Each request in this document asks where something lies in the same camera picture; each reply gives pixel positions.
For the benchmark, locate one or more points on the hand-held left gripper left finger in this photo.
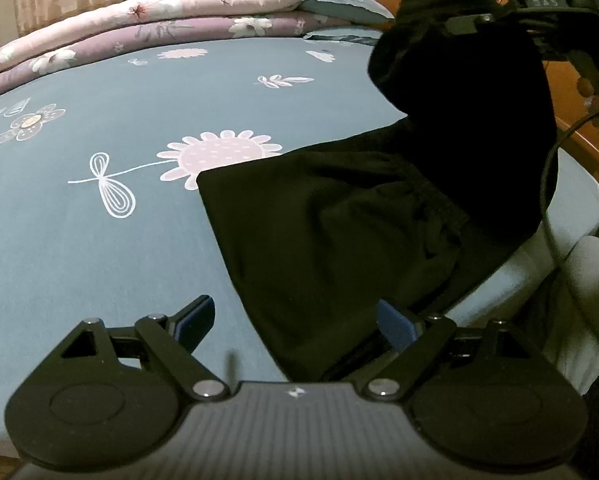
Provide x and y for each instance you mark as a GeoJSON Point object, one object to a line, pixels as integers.
{"type": "Point", "coordinates": [194, 322]}

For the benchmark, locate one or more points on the pink floral quilt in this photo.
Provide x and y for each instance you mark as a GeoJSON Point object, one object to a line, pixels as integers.
{"type": "Point", "coordinates": [179, 5]}

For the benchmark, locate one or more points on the purple floral quilt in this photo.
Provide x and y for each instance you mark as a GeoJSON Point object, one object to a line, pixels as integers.
{"type": "Point", "coordinates": [189, 30]}

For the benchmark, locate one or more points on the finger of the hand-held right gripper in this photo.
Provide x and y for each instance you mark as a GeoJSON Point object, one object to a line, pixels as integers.
{"type": "Point", "coordinates": [554, 45]}
{"type": "Point", "coordinates": [544, 2]}

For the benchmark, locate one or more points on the teal pillow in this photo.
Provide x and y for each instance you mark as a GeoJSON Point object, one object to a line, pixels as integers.
{"type": "Point", "coordinates": [344, 5]}
{"type": "Point", "coordinates": [339, 37]}

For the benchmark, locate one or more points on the blue floral bed sheet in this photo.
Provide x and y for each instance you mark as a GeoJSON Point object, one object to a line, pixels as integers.
{"type": "Point", "coordinates": [104, 240]}

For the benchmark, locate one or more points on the person's grey trouser leg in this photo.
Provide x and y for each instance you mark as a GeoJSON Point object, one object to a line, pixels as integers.
{"type": "Point", "coordinates": [589, 285]}

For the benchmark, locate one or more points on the black pants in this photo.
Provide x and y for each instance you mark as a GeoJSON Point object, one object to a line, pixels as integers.
{"type": "Point", "coordinates": [329, 240]}

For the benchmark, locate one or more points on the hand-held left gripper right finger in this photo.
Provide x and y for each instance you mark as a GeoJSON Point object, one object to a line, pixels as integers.
{"type": "Point", "coordinates": [397, 329]}

